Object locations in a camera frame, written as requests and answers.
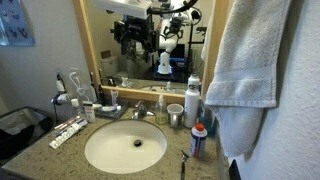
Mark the wood framed mirror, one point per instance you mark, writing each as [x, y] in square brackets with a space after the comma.
[100, 26]

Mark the small clear bottle white cap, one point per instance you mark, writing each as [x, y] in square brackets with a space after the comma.
[76, 107]

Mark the blue tube white label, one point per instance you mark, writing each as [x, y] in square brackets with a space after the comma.
[110, 108]

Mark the light blue tube white cap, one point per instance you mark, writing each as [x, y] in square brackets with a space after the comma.
[114, 98]

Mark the white hanging towel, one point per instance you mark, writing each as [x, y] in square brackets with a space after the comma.
[246, 66]

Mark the tall white bottle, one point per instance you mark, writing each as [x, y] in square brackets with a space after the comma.
[191, 106]

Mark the blue wall poster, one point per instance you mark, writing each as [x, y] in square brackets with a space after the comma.
[16, 23]

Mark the trash bin black bag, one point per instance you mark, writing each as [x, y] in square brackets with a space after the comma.
[20, 133]

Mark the shaving can red cap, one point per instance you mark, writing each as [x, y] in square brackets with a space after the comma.
[198, 141]

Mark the chrome faucet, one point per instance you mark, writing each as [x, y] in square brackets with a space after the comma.
[140, 111]

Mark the clear soap dispenser bottle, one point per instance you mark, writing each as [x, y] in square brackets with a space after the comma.
[161, 115]

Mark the blue liquid bottle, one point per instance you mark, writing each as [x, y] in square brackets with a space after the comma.
[207, 125]

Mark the packaged toothbrush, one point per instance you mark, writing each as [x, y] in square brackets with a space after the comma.
[66, 122]

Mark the clear plastic packaging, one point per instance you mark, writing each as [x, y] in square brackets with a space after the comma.
[81, 91]

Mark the white oval sink basin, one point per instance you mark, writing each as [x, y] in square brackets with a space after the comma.
[113, 150]

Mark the gray mesh tray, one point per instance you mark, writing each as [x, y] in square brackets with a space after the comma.
[111, 115]

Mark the white blue charging device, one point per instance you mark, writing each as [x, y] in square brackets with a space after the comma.
[61, 98]

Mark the white plug adapter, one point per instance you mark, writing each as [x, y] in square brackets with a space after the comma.
[60, 87]

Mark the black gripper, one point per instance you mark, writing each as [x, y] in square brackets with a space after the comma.
[136, 30]

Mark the metal cup white rim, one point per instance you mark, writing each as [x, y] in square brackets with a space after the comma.
[175, 116]

